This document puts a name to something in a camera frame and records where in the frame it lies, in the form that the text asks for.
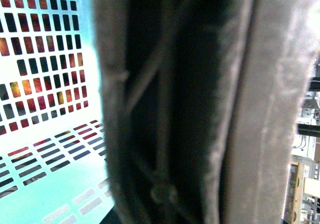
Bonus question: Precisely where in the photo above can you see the brown basket handle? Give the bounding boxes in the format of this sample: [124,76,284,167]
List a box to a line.
[93,0,320,223]

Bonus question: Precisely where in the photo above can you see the light blue plastic basket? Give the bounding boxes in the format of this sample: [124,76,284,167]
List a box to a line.
[0,0,114,223]

